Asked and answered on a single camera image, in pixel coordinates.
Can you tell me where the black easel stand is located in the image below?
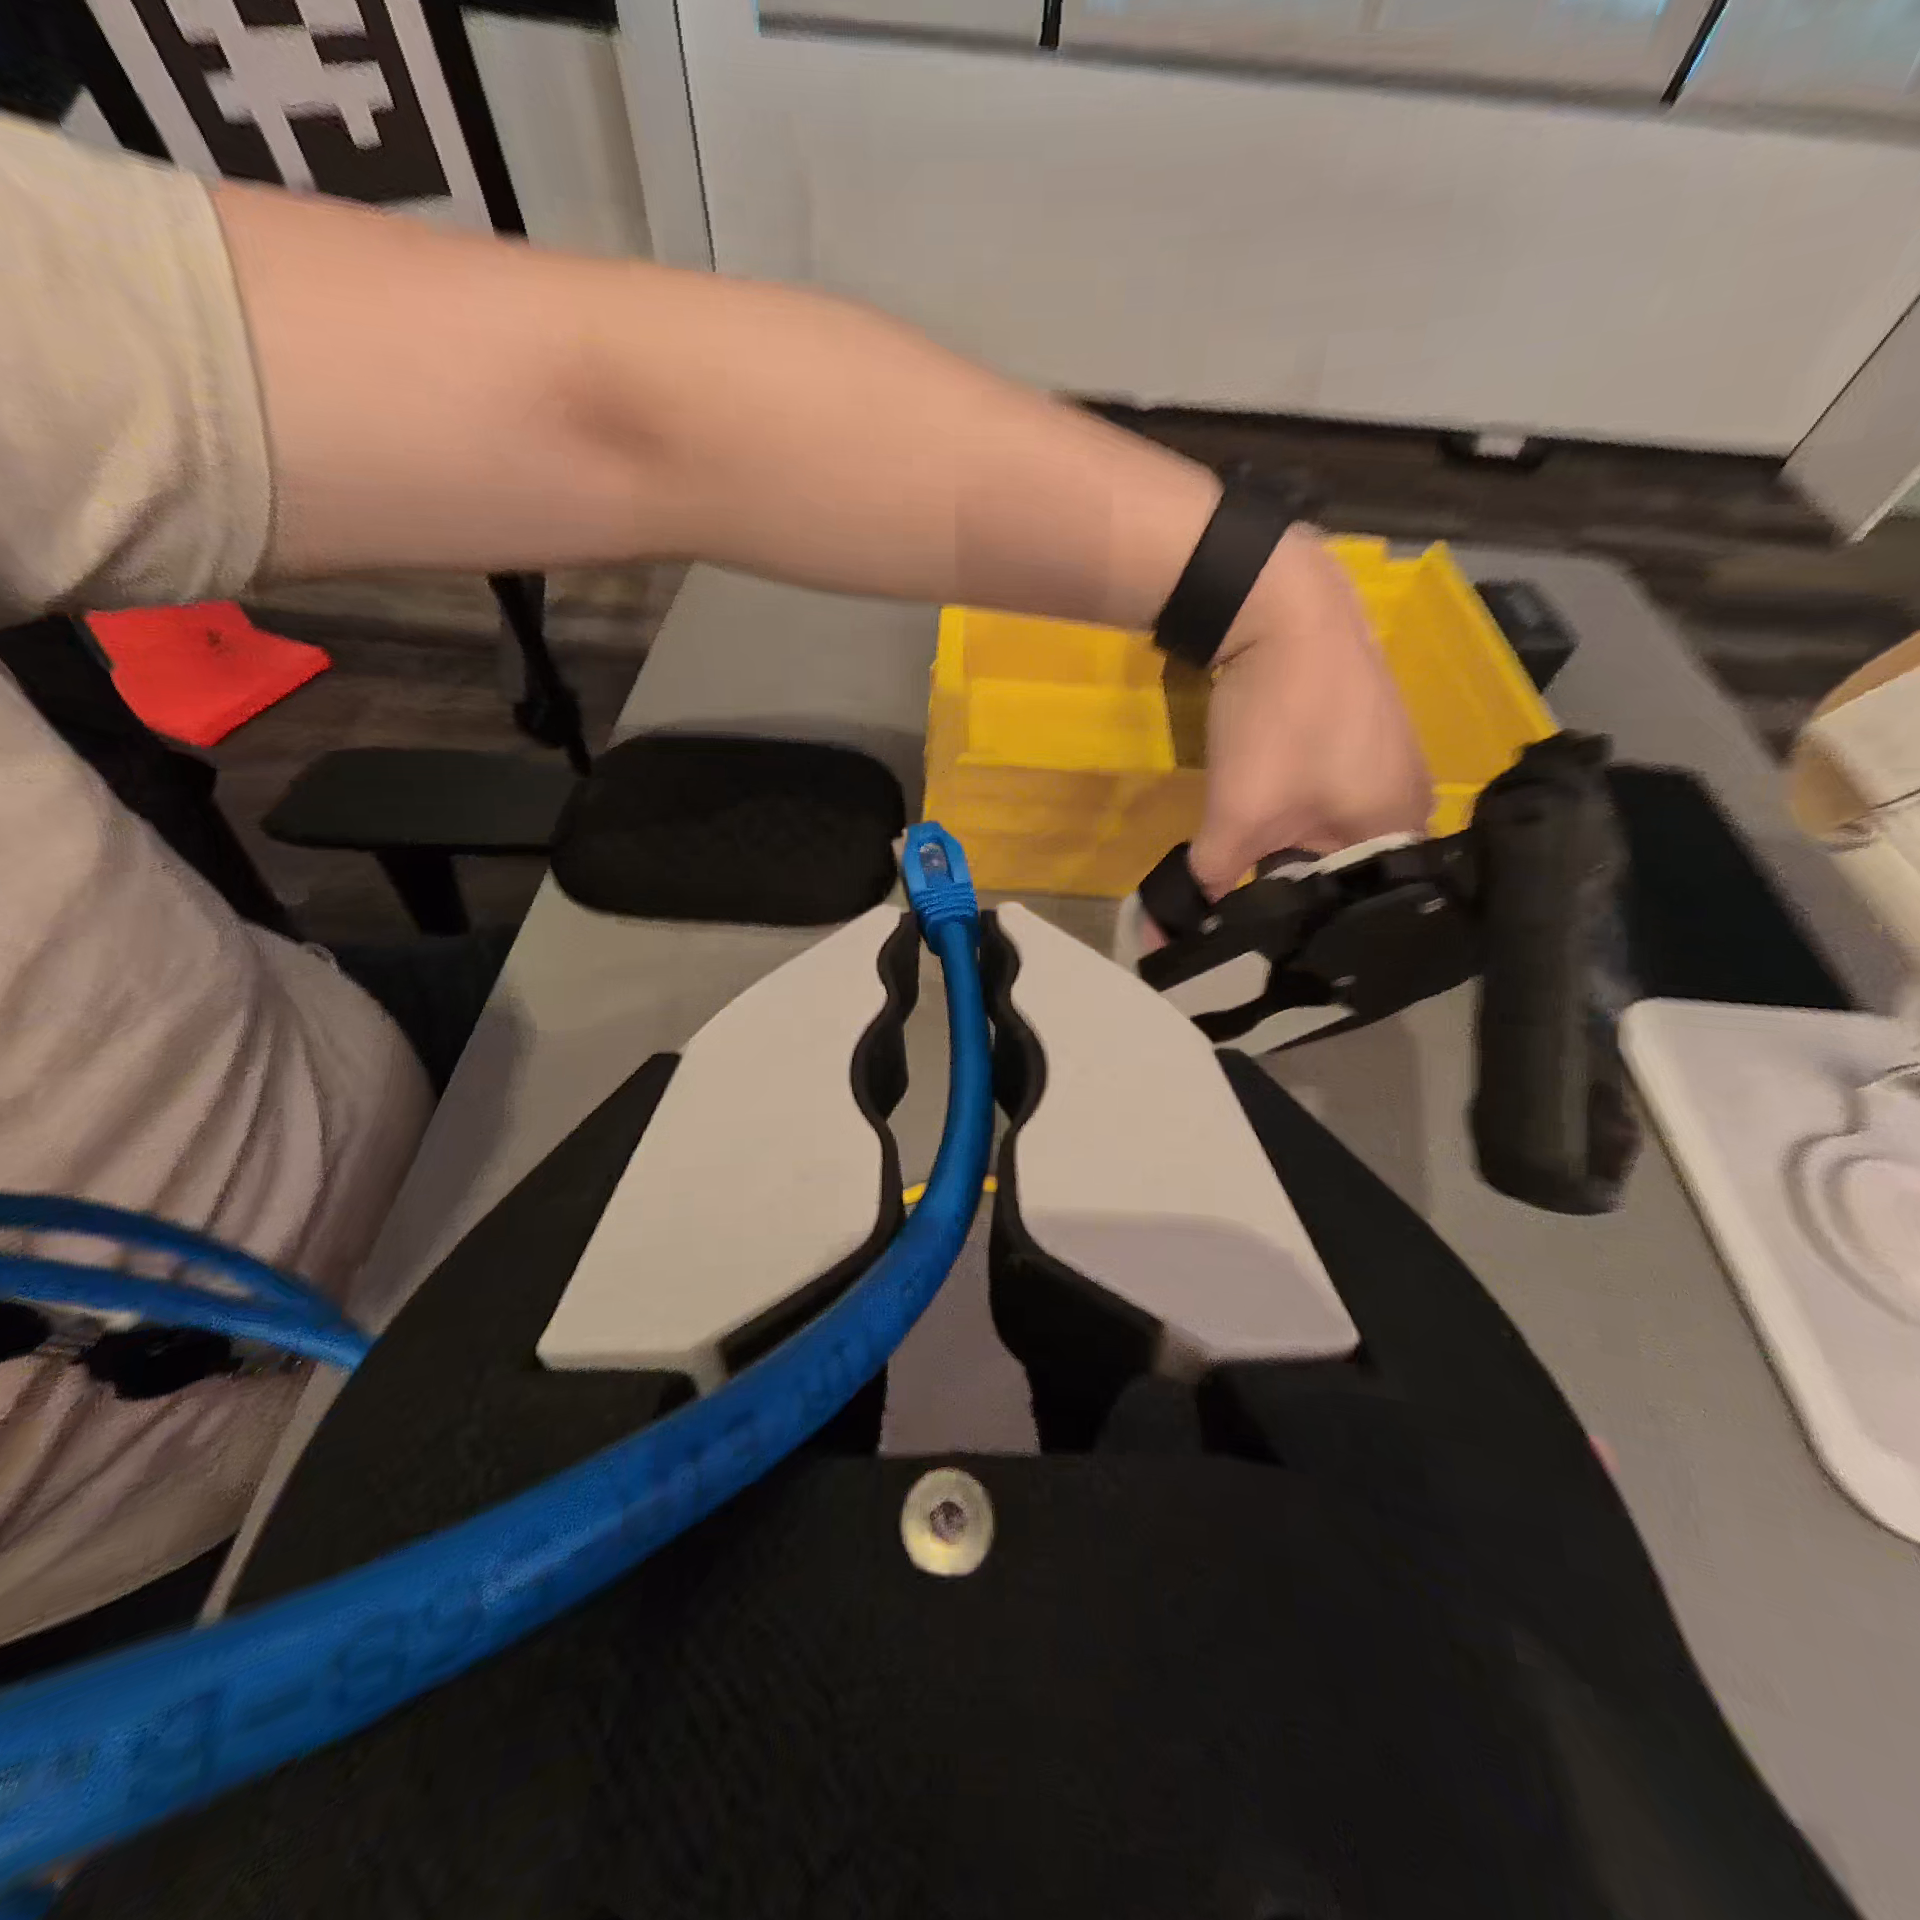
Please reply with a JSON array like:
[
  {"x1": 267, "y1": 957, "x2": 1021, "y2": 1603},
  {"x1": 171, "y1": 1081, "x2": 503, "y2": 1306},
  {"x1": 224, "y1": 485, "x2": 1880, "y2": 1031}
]
[{"x1": 487, "y1": 570, "x2": 595, "y2": 778}]

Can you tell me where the black rectangular box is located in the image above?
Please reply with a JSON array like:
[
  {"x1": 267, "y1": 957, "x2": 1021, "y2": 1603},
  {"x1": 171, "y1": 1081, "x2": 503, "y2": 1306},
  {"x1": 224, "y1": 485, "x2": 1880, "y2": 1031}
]
[{"x1": 1477, "y1": 582, "x2": 1580, "y2": 689}]

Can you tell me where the black wristband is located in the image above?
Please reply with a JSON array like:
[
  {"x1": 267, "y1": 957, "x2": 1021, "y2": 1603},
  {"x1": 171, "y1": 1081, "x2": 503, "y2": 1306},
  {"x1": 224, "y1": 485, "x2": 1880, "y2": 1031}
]
[{"x1": 1152, "y1": 472, "x2": 1323, "y2": 669}]

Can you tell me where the black strap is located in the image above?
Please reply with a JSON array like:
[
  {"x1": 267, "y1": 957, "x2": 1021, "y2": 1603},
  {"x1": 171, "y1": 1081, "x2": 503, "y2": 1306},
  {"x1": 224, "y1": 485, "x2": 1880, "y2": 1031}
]
[{"x1": 0, "y1": 1303, "x2": 302, "y2": 1404}]

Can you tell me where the person's left forearm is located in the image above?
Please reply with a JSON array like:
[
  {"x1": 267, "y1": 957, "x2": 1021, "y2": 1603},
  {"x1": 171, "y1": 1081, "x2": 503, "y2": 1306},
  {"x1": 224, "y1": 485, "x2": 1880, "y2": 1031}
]
[{"x1": 210, "y1": 180, "x2": 1225, "y2": 662}]

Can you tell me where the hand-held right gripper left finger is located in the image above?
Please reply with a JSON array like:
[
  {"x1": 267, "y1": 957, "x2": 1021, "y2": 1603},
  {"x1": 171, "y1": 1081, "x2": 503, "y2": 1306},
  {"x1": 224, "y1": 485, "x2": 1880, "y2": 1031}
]
[{"x1": 535, "y1": 904, "x2": 920, "y2": 1374}]

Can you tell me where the wooden display board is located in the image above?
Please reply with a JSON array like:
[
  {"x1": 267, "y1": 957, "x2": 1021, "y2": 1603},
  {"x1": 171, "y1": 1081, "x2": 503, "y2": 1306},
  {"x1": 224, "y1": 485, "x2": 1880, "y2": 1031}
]
[{"x1": 1786, "y1": 630, "x2": 1920, "y2": 849}]

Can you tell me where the red flat object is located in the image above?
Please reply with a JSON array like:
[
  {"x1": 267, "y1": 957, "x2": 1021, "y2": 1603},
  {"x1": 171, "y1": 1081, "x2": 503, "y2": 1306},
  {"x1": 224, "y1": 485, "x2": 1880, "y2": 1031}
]
[{"x1": 82, "y1": 600, "x2": 333, "y2": 749}]

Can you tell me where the yellow plastic bin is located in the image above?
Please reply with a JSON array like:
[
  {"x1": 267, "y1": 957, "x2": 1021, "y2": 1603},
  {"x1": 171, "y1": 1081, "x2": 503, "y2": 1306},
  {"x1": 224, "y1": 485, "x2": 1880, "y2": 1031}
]
[{"x1": 923, "y1": 538, "x2": 1562, "y2": 900}]

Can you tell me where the framed marker sign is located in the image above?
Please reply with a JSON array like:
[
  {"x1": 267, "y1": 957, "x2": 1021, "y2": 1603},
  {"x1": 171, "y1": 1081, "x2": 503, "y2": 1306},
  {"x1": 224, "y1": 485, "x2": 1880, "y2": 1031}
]
[{"x1": 61, "y1": 0, "x2": 528, "y2": 235}]

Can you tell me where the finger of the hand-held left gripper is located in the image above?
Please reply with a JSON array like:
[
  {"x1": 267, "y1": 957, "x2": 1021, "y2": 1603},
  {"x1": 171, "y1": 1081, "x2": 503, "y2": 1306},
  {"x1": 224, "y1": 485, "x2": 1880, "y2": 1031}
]
[{"x1": 1145, "y1": 955, "x2": 1360, "y2": 1058}]

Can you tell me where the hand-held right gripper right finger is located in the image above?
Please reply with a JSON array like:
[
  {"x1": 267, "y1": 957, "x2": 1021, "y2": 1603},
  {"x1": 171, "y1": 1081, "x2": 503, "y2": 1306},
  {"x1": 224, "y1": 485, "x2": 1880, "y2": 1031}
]
[{"x1": 991, "y1": 900, "x2": 1365, "y2": 1370}]

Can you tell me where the person's left hand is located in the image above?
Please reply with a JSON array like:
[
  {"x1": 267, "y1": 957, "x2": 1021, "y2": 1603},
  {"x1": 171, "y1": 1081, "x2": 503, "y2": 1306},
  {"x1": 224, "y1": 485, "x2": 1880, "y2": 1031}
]
[{"x1": 1193, "y1": 533, "x2": 1438, "y2": 902}]

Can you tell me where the blue ethernet cable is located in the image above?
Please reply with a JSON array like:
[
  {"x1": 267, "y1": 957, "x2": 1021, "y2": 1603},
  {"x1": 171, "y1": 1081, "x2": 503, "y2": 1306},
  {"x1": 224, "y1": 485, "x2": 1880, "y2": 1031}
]
[{"x1": 0, "y1": 820, "x2": 1000, "y2": 1885}]

